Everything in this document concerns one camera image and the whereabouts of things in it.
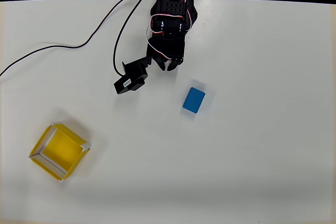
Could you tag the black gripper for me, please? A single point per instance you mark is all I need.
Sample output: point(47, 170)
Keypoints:
point(166, 56)

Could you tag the blue rectangular block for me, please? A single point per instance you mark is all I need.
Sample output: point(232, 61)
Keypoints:
point(194, 100)

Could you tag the yellow paper box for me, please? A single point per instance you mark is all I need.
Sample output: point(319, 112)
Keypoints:
point(61, 150)

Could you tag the black gripper-mounted camera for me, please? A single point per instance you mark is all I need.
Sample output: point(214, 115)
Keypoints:
point(131, 78)

